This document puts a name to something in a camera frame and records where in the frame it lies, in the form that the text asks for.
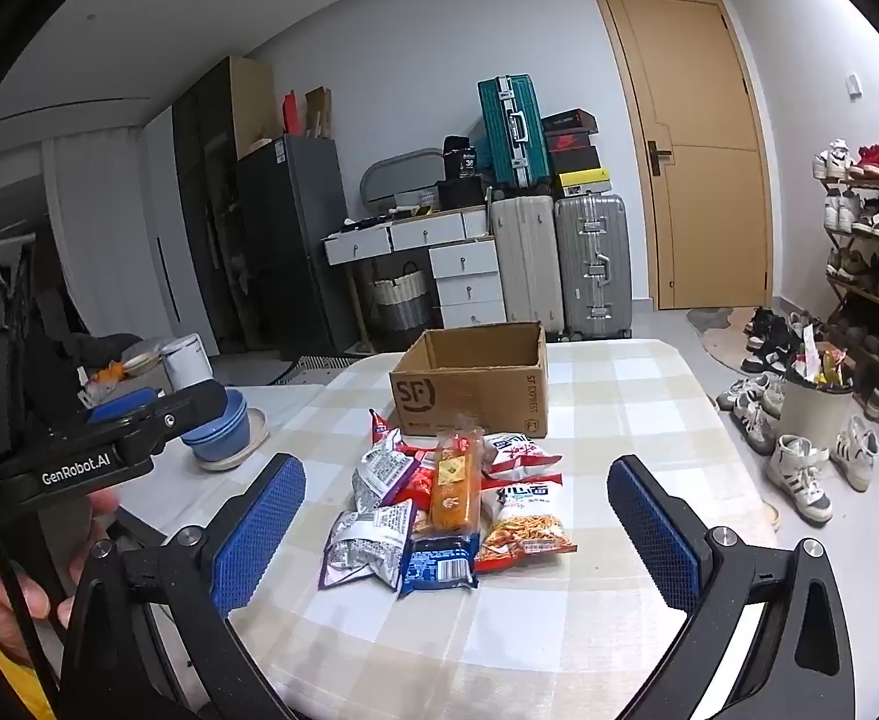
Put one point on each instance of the blue snack packet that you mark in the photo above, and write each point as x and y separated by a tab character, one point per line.
439	562

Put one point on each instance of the white desk with drawers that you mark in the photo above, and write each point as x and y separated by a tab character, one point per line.
465	270

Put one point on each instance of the grey oval mirror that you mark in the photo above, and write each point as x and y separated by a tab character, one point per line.
402	172

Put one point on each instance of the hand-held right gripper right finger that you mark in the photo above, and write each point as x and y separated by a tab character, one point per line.
657	532

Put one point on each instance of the silver suitcase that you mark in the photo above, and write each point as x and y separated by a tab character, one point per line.
593	262

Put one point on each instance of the yellow shoe box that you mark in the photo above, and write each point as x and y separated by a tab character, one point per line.
583	181

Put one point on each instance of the teal suitcase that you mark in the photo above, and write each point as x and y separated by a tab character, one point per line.
510	131

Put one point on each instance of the shoe rack with shoes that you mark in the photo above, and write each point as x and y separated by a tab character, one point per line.
870	240

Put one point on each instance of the brown cardboard box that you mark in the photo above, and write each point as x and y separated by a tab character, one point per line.
469	397

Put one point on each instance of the red triangular snack packet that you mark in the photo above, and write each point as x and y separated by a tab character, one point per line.
378	427

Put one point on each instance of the white and red snack packet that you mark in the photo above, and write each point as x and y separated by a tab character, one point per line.
518	454

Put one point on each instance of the white light switch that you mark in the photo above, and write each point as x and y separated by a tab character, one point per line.
854	85

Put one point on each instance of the beige suitcase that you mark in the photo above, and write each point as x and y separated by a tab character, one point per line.
525	262

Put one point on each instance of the person's left hand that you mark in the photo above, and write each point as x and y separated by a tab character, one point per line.
4	600

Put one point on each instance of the grey white snack packet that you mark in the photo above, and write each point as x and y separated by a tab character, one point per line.
379	472

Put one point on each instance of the silver purple snack packet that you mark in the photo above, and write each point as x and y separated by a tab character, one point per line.
364	544

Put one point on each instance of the pile of shoes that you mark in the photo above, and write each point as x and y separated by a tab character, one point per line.
765	334

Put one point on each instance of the black bag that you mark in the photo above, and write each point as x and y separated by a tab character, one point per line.
460	172

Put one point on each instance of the white high-top sneaker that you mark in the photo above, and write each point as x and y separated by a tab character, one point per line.
799	476

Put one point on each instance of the orange bread packet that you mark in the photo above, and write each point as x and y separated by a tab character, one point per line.
456	487

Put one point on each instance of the stack of blue bowls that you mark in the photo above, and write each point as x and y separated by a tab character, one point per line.
222	431

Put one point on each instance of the black refrigerator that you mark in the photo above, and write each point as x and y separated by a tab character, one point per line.
297	240

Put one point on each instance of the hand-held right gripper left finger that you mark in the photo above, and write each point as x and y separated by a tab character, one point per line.
259	532

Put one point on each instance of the white waste bin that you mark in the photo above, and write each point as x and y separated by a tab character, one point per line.
814	412

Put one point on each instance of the dark wardrobe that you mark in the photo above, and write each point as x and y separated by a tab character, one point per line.
207	165

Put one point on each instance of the white curtain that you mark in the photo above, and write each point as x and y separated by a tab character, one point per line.
102	225

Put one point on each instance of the noodle snack packet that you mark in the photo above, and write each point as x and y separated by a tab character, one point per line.
525	529

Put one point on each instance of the white electric kettle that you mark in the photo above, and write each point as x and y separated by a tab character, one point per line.
186	360

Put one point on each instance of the brown paper bag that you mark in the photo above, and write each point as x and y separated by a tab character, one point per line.
318	112

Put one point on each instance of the red paper bag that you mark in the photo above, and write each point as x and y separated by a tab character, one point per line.
291	116

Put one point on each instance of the round beige rug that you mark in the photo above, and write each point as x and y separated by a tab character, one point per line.
732	352

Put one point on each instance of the beige plate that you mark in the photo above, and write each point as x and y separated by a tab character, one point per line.
255	439

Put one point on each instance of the wooden door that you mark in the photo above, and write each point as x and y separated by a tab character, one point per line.
694	165

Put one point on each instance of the red shoe box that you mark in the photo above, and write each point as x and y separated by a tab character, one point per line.
568	142

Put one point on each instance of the woven laundry basket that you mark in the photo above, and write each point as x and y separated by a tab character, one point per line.
402	296

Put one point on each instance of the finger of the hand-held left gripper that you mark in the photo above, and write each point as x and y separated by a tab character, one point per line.
120	405
188	412

